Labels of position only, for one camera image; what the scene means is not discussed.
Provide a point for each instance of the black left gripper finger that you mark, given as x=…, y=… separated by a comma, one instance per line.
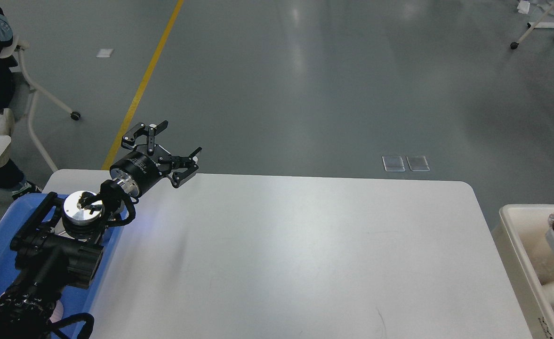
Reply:
x=178, y=169
x=142, y=139

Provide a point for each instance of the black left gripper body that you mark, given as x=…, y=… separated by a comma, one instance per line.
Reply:
x=137, y=172

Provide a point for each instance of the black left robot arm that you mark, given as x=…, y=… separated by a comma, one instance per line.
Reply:
x=60, y=244

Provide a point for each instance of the white paper scrap on floor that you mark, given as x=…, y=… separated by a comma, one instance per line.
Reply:
x=104, y=53

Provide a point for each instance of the white office chair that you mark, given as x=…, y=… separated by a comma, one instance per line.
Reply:
x=27, y=95

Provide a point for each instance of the clear floor plate left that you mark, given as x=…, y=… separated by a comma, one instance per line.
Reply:
x=393, y=163

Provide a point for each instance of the clear floor plate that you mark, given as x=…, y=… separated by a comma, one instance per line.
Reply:
x=418, y=163
x=393, y=163

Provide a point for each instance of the clear floor plate right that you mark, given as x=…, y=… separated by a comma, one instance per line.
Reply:
x=418, y=163

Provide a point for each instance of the white plastic bin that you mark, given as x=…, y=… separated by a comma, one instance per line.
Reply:
x=520, y=239

